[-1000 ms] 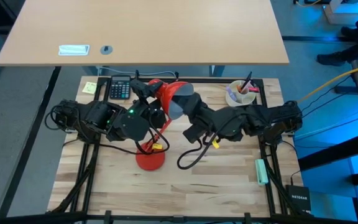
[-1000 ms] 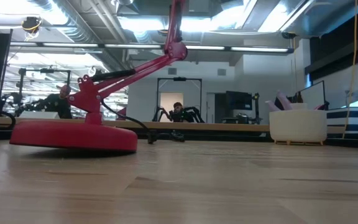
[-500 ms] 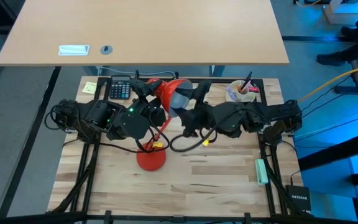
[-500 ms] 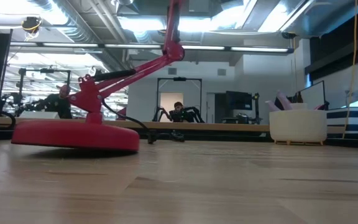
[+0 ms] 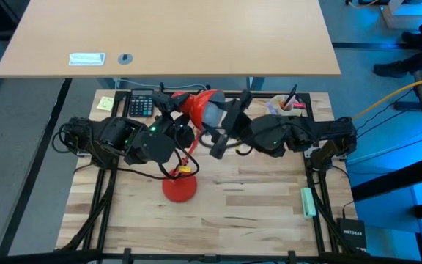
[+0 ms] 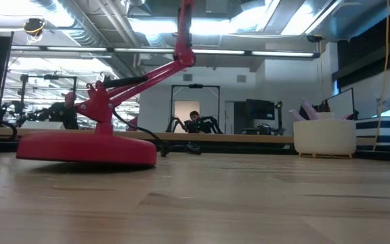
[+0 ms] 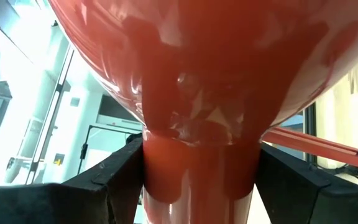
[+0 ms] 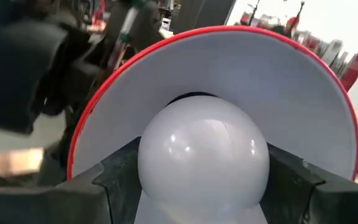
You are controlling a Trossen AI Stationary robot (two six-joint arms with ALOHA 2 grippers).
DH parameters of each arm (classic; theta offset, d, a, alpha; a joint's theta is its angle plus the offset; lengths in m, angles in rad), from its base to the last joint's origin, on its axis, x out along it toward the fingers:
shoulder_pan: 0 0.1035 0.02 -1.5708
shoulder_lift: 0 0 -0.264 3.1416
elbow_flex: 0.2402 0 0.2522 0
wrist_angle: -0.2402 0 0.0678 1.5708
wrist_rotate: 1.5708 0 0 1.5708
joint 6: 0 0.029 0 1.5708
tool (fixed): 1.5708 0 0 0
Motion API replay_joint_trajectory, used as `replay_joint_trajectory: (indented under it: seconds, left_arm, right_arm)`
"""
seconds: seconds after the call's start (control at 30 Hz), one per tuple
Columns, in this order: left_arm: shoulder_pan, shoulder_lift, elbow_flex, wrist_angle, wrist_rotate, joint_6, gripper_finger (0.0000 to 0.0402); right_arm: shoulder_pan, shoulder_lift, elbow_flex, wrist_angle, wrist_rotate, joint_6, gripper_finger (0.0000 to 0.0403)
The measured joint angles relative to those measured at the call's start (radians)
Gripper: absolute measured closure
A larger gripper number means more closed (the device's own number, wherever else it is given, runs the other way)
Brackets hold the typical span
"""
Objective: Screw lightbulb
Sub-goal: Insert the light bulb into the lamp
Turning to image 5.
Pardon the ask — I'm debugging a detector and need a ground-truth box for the grey cable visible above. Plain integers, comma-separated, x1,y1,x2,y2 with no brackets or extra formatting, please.
117,78,209,92

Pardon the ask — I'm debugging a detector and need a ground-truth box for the white pen cup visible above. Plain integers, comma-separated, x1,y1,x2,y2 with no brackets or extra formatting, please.
268,94,303,118

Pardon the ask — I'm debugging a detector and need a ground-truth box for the black aluminium table frame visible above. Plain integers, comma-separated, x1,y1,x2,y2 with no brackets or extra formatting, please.
0,89,422,264

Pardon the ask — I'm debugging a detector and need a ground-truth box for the long yellow cable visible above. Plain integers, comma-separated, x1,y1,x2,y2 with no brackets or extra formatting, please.
352,73,422,120

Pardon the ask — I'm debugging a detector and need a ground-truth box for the black Netgear router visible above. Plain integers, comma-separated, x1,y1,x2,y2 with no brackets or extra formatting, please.
336,217,368,254

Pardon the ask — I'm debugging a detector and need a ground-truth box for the yellow sticky note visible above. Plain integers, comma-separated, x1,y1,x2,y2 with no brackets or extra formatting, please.
96,96,115,112

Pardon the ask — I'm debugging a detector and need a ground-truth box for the black floor beam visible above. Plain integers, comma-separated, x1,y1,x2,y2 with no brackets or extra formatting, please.
349,155,422,202

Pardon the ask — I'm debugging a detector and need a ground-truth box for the black calculator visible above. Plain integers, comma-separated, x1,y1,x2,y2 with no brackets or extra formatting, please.
128,89,155,118

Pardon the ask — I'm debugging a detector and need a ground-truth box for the person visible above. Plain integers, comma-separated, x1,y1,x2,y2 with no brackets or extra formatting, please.
373,7,422,78

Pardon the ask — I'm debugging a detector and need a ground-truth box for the mint green rectangular box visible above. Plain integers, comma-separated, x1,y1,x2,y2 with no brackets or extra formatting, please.
300,187,317,220

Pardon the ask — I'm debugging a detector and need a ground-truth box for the black pen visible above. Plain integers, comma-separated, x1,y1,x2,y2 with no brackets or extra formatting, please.
282,84,298,110

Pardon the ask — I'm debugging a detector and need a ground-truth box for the black lamp power cable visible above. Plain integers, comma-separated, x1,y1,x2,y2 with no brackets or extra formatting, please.
73,126,201,181

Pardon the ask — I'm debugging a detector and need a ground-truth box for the tan wooden desk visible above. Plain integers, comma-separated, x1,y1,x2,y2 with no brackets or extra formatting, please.
0,0,342,78

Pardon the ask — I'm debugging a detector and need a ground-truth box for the red desk lamp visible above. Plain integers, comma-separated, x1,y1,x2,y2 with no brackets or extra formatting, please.
161,89,227,204

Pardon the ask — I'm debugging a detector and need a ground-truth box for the white platform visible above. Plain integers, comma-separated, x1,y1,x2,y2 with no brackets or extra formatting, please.
380,0,422,31

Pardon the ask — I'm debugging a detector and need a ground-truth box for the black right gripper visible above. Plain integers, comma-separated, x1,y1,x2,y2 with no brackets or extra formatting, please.
200,89,253,142

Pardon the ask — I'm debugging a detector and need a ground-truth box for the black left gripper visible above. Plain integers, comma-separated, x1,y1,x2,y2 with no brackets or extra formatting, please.
151,91,196,150

